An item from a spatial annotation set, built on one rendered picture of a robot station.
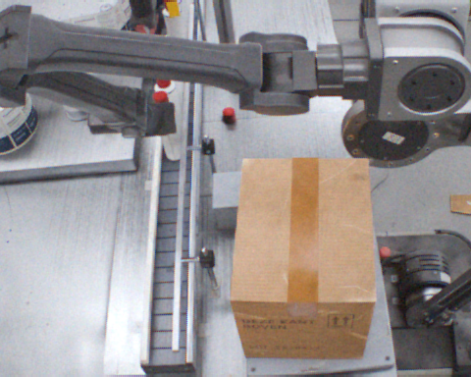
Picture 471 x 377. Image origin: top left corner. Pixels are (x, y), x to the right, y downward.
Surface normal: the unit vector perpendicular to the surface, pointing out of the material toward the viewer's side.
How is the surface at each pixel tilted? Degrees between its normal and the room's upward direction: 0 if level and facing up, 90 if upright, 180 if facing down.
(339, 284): 0
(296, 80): 33
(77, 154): 0
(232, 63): 48
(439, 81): 90
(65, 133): 0
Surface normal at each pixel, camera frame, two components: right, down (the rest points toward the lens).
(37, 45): 0.49, -0.06
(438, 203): -0.11, -0.60
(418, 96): -0.06, 0.80
